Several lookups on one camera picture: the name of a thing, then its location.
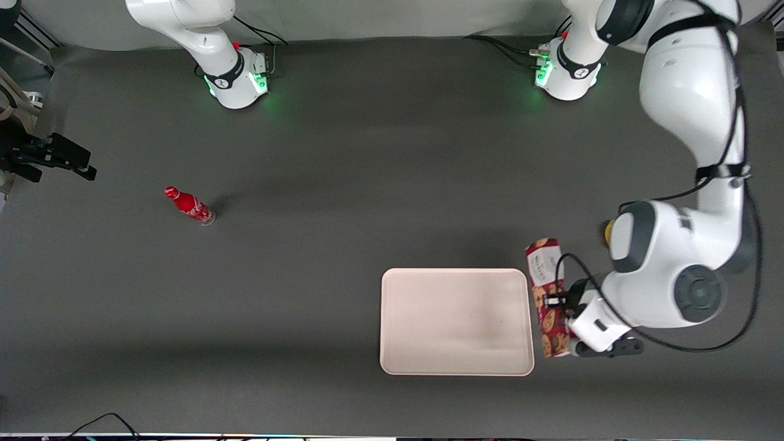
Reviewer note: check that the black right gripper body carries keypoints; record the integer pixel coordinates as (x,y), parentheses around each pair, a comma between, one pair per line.
(23,154)

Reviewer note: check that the red cookie box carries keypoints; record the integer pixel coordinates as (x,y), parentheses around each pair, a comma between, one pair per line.
(542,263)

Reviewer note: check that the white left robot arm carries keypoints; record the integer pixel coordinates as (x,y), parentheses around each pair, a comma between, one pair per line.
(692,104)

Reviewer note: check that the beige rectangular tray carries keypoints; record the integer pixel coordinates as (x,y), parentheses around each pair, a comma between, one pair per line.
(456,321)

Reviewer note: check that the small silver round fitting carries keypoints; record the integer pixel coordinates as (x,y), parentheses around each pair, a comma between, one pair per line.
(33,98)

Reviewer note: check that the yellow lemon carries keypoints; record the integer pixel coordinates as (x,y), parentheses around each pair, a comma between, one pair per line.
(607,233)

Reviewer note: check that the red cola bottle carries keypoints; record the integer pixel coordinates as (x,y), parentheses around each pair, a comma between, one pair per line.
(190,206)

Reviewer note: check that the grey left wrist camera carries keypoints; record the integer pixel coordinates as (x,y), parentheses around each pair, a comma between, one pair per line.
(615,349)

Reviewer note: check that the aluminium frame rail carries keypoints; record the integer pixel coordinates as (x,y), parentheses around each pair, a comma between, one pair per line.
(37,30)

